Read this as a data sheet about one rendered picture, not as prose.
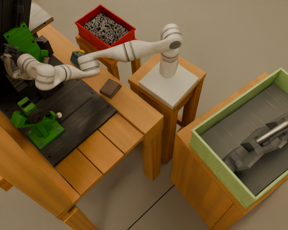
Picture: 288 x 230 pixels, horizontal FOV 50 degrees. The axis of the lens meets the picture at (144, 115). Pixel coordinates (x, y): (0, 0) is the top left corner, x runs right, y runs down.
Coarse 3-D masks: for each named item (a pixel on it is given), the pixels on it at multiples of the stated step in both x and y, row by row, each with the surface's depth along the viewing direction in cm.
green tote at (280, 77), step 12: (276, 72) 162; (264, 84) 164; (276, 84) 172; (240, 96) 155; (252, 96) 167; (228, 108) 155; (204, 120) 149; (216, 120) 158; (192, 132) 147; (204, 132) 160; (192, 144) 157; (204, 144) 143; (204, 156) 152; (216, 156) 140; (216, 168) 148; (228, 168) 137; (228, 180) 143; (276, 180) 134; (240, 192) 139; (264, 192) 131
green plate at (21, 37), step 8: (24, 24) 143; (8, 32) 139; (16, 32) 142; (24, 32) 144; (8, 40) 141; (16, 40) 144; (24, 40) 146; (32, 40) 149; (24, 48) 148; (32, 48) 151; (32, 56) 153
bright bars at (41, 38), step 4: (40, 36) 173; (36, 40) 167; (40, 40) 169; (44, 40) 172; (44, 44) 172; (48, 44) 174; (44, 48) 178; (48, 48) 176; (48, 52) 178; (52, 52) 180
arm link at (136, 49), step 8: (176, 32) 143; (136, 40) 146; (168, 40) 142; (176, 40) 143; (128, 48) 144; (136, 48) 144; (144, 48) 144; (152, 48) 144; (160, 48) 145; (168, 48) 146; (128, 56) 145; (136, 56) 146; (144, 56) 148
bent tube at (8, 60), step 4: (4, 44) 140; (8, 44) 141; (12, 48) 140; (16, 48) 141; (4, 60) 142; (8, 60) 142; (4, 64) 143; (8, 64) 142; (8, 68) 143; (8, 72) 145; (12, 72) 146
